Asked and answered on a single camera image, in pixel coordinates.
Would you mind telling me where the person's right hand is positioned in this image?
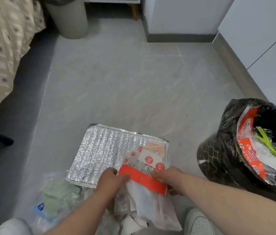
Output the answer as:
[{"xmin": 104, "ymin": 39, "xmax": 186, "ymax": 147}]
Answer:
[{"xmin": 150, "ymin": 166, "xmax": 186, "ymax": 196}]

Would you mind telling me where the person's left hand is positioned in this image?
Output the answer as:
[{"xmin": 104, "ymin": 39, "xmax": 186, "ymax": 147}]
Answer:
[{"xmin": 95, "ymin": 167, "xmax": 130, "ymax": 211}]

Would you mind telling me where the clear bag with red header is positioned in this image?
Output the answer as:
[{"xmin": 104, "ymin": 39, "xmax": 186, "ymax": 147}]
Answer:
[{"xmin": 113, "ymin": 141, "xmax": 183, "ymax": 232}]

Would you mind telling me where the person's right forearm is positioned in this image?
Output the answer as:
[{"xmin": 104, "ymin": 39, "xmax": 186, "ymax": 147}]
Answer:
[{"xmin": 179, "ymin": 173, "xmax": 276, "ymax": 235}]

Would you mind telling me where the silver foil insulated bag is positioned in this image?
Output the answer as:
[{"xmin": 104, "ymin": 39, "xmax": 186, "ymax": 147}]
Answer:
[{"xmin": 65, "ymin": 124, "xmax": 170, "ymax": 189}]

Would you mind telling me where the crumpled white tissue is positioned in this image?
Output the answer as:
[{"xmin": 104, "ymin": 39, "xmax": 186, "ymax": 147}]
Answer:
[{"xmin": 115, "ymin": 193, "xmax": 158, "ymax": 235}]

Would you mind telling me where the black patterned trash bin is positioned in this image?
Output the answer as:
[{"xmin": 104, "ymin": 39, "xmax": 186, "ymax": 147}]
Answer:
[{"xmin": 197, "ymin": 133, "xmax": 276, "ymax": 203}]

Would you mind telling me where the person's white right shoe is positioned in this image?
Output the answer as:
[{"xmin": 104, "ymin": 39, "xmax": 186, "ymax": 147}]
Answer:
[{"xmin": 183, "ymin": 208, "xmax": 216, "ymax": 235}]

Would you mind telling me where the person's white shoe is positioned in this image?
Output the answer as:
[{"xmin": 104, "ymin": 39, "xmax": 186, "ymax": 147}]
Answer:
[
  {"xmin": 0, "ymin": 218, "xmax": 33, "ymax": 235},
  {"xmin": 183, "ymin": 208, "xmax": 216, "ymax": 235}
]

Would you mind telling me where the clear bag with green paper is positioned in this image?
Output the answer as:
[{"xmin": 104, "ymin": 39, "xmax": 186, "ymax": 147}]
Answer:
[{"xmin": 29, "ymin": 172, "xmax": 89, "ymax": 234}]

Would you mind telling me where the black trash bag liner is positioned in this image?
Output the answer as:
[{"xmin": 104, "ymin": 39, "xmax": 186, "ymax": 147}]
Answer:
[{"xmin": 217, "ymin": 98, "xmax": 276, "ymax": 187}]

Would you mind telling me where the red and white packaging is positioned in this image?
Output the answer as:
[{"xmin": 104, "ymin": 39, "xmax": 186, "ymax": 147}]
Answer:
[{"xmin": 236, "ymin": 106, "xmax": 276, "ymax": 179}]

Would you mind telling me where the green strip wrapper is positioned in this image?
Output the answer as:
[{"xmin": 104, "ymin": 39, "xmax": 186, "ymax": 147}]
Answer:
[{"xmin": 254, "ymin": 126, "xmax": 276, "ymax": 167}]

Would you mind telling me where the person's white left shoe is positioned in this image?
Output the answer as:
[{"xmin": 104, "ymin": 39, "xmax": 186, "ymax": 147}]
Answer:
[{"xmin": 0, "ymin": 218, "xmax": 33, "ymax": 235}]

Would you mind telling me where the dark bed base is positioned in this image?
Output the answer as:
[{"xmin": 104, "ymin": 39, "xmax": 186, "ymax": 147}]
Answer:
[{"xmin": 0, "ymin": 29, "xmax": 58, "ymax": 147}]

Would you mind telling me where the grey round trash bin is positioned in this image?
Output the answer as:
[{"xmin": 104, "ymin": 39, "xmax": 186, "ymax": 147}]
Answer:
[{"xmin": 45, "ymin": 0, "xmax": 89, "ymax": 39}]

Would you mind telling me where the white wardrobe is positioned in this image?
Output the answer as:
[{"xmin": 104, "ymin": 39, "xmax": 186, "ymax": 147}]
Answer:
[{"xmin": 218, "ymin": 0, "xmax": 276, "ymax": 113}]

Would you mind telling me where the patterned beige bedspread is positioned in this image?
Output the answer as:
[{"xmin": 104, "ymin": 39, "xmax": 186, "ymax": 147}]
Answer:
[{"xmin": 0, "ymin": 0, "xmax": 46, "ymax": 142}]

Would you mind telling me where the white cabinet with yellow leg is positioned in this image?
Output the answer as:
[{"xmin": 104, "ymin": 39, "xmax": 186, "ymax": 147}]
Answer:
[{"xmin": 83, "ymin": 0, "xmax": 142, "ymax": 21}]

